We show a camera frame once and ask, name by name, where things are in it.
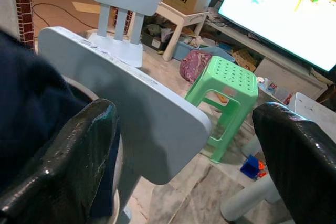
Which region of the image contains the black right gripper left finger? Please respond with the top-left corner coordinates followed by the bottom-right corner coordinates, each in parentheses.
top-left (0, 98), bottom-right (118, 224)

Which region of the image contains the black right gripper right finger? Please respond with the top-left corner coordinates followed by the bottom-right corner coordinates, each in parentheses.
top-left (252, 102), bottom-right (336, 224)

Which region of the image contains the navy blue garment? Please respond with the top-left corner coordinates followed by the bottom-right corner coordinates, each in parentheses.
top-left (0, 28), bottom-right (122, 218)

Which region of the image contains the blue orange toy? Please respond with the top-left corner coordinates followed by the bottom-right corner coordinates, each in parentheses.
top-left (239, 155), bottom-right (269, 181)

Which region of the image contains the white child table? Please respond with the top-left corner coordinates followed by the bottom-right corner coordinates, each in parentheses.
top-left (219, 92), bottom-right (336, 221)

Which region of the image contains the white television stand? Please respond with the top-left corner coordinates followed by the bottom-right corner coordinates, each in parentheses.
top-left (206, 19), bottom-right (329, 101)

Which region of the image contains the green plastic stool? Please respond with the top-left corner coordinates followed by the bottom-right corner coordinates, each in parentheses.
top-left (184, 56), bottom-right (259, 164)

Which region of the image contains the wooden puzzle board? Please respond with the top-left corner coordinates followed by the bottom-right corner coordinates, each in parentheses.
top-left (232, 48), bottom-right (260, 72)

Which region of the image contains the blue plastic bin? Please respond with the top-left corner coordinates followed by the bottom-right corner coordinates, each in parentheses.
top-left (173, 40), bottom-right (236, 63)

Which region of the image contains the pink patterned bag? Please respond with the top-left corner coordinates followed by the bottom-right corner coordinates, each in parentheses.
top-left (180, 50), bottom-right (213, 83)

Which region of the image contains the flat screen television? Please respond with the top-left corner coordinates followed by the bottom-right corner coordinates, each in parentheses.
top-left (218, 0), bottom-right (336, 73)

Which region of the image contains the black storage box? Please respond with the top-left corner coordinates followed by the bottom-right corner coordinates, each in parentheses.
top-left (141, 24), bottom-right (171, 51)

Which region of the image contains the brown cardboard sheet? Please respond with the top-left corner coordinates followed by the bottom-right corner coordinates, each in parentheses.
top-left (72, 1), bottom-right (102, 14)

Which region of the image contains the cream small table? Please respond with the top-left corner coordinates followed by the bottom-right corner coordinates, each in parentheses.
top-left (154, 1), bottom-right (211, 62)

